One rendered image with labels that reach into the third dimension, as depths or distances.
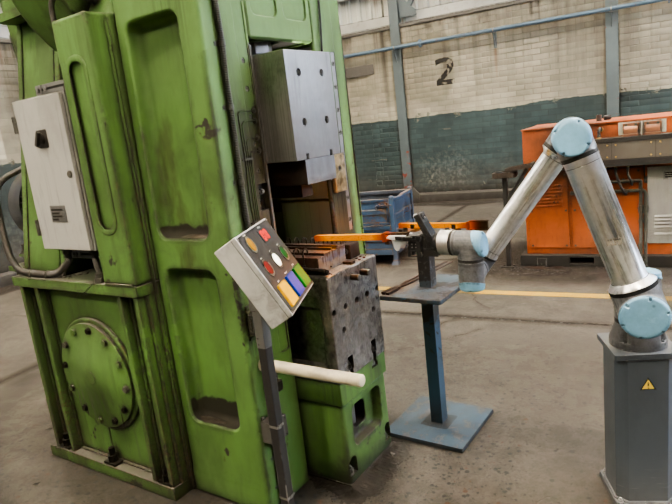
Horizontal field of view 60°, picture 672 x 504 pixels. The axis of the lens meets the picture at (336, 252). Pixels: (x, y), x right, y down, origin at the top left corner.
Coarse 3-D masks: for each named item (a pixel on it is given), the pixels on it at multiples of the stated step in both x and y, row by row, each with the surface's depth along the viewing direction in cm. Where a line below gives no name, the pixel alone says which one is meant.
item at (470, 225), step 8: (400, 224) 284; (408, 224) 282; (416, 224) 279; (432, 224) 275; (440, 224) 273; (448, 224) 270; (456, 224) 268; (464, 224) 266; (472, 224) 265; (480, 224) 263
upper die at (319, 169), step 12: (324, 156) 231; (276, 168) 229; (288, 168) 226; (300, 168) 223; (312, 168) 225; (324, 168) 231; (276, 180) 231; (288, 180) 227; (300, 180) 224; (312, 180) 225; (324, 180) 231
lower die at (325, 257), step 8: (312, 248) 241; (320, 248) 239; (328, 248) 237; (344, 248) 245; (296, 256) 237; (304, 256) 235; (312, 256) 233; (320, 256) 232; (328, 256) 235; (336, 256) 240; (344, 256) 245; (312, 264) 231; (320, 264) 230; (328, 264) 235; (336, 264) 240
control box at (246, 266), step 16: (256, 224) 187; (240, 240) 168; (256, 240) 179; (272, 240) 191; (224, 256) 167; (240, 256) 167; (256, 256) 171; (272, 256) 182; (288, 256) 194; (240, 272) 168; (256, 272) 167; (288, 272) 186; (256, 288) 168; (272, 288) 168; (256, 304) 169; (272, 304) 169; (288, 304) 170; (272, 320) 170
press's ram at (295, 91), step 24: (264, 72) 215; (288, 72) 211; (312, 72) 223; (264, 96) 218; (288, 96) 212; (312, 96) 223; (264, 120) 220; (288, 120) 214; (312, 120) 224; (336, 120) 237; (264, 144) 223; (288, 144) 217; (312, 144) 224; (336, 144) 238
